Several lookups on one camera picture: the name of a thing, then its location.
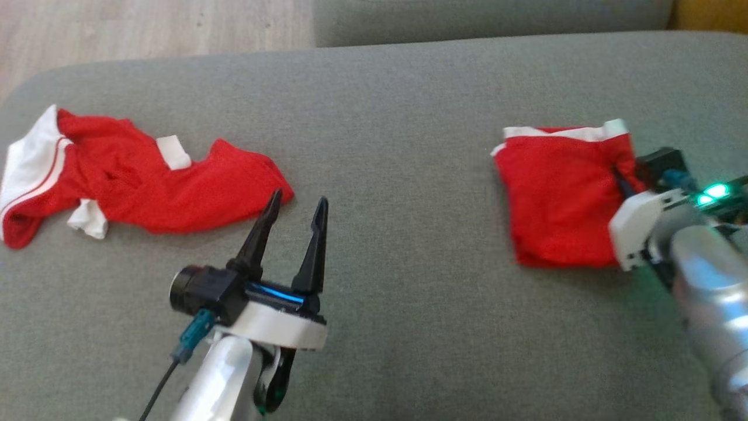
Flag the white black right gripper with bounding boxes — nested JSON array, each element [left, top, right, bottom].
[[609, 167, 702, 271]]

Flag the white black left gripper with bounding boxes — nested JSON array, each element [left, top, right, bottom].
[[219, 188, 329, 351]]

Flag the red white-trimmed shorts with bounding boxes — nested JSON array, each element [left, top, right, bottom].
[[491, 119, 648, 269]]

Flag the red white basketball jersey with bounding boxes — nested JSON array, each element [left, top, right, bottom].
[[0, 105, 295, 250]]

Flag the grey sofa seat cushion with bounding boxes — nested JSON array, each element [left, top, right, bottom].
[[0, 32, 748, 421]]

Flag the mustard yellow panel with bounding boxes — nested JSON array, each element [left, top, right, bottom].
[[669, 0, 748, 33]]

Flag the grey sofa back cushion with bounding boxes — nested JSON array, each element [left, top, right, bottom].
[[313, 0, 676, 49]]

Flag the left camera cable teal plug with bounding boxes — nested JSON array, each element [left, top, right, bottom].
[[138, 310, 217, 421]]

